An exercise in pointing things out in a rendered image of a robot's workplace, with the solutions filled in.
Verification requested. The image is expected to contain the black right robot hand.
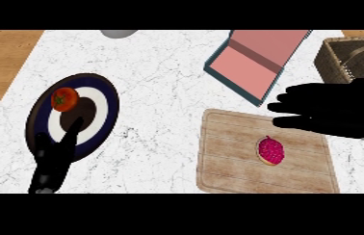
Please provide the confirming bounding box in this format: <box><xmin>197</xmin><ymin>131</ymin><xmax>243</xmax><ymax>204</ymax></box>
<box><xmin>265</xmin><ymin>77</ymin><xmax>364</xmax><ymax>140</ymax></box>

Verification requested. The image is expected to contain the brown wicker basket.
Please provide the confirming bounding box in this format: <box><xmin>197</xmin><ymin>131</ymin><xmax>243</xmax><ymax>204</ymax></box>
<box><xmin>312</xmin><ymin>36</ymin><xmax>364</xmax><ymax>85</ymax></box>

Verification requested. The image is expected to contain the pink and teal open box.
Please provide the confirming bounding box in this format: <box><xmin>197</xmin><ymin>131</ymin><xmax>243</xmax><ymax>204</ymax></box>
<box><xmin>203</xmin><ymin>30</ymin><xmax>314</xmax><ymax>108</ymax></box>

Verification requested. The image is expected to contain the red tomato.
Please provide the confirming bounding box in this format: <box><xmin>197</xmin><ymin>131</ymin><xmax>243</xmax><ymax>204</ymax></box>
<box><xmin>50</xmin><ymin>87</ymin><xmax>81</xmax><ymax>113</ymax></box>

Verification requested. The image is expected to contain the grey round object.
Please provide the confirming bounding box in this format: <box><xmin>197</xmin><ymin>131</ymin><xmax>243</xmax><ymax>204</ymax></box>
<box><xmin>100</xmin><ymin>30</ymin><xmax>140</xmax><ymax>39</ymax></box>

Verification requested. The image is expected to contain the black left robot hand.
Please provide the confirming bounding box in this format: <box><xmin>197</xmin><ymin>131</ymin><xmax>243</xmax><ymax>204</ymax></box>
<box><xmin>27</xmin><ymin>116</ymin><xmax>85</xmax><ymax>195</ymax></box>

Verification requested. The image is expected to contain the pale wooden cutting board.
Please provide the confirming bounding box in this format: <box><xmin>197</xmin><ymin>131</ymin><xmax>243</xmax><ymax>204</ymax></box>
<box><xmin>195</xmin><ymin>108</ymin><xmax>342</xmax><ymax>195</ymax></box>

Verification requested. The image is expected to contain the dark blue and white plate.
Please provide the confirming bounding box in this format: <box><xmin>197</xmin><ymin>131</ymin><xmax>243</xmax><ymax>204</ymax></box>
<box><xmin>24</xmin><ymin>72</ymin><xmax>121</xmax><ymax>164</ymax></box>

